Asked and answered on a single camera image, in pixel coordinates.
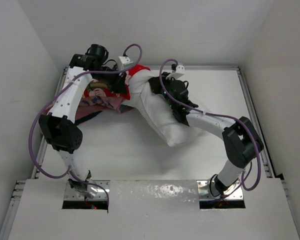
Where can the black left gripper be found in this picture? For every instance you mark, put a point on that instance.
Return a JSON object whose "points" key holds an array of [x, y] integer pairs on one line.
{"points": [[119, 85]]}

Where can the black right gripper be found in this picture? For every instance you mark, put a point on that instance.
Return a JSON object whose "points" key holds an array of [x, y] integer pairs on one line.
{"points": [[157, 81]]}

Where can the white pillow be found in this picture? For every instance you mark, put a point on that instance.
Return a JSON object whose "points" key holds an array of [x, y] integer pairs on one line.
{"points": [[156, 110]]}

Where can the red patterned pillowcase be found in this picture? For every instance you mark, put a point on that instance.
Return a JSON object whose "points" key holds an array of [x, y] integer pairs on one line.
{"points": [[95, 100]]}

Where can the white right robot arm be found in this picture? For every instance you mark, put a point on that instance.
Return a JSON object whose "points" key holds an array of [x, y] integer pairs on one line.
{"points": [[241, 140]]}

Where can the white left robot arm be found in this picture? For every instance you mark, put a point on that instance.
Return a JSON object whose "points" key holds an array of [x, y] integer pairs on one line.
{"points": [[58, 125]]}

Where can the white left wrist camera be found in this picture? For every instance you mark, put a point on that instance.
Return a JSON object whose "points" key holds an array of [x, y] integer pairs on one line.
{"points": [[124, 63]]}

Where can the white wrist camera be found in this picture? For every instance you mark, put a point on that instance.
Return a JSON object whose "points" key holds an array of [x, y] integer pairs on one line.
{"points": [[124, 63], [178, 72]]}

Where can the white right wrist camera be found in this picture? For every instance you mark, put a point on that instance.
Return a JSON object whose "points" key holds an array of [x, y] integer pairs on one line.
{"points": [[178, 72]]}

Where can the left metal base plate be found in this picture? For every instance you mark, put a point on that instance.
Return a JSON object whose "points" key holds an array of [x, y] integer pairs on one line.
{"points": [[76, 191]]}

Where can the metal base plate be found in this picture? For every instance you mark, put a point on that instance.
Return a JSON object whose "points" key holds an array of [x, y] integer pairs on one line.
{"points": [[76, 191], [233, 193]]}

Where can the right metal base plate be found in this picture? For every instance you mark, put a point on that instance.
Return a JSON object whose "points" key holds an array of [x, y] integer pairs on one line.
{"points": [[233, 193]]}

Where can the aluminium table frame rail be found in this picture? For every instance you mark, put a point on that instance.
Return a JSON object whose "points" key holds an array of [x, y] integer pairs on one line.
{"points": [[266, 159]]}

